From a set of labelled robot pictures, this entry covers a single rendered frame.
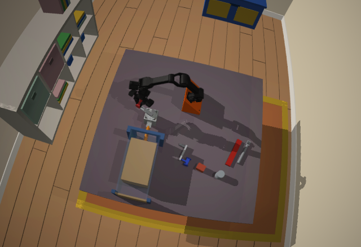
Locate light grey cylinder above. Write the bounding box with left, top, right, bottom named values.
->
left=215, top=170, right=225, bottom=179

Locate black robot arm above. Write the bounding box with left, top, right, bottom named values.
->
left=129, top=73, right=204, bottom=103

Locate grey crank handle with dark red knob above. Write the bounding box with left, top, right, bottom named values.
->
left=135, top=99, right=153, bottom=117

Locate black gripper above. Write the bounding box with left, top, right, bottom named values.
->
left=129, top=90, right=154, bottom=107

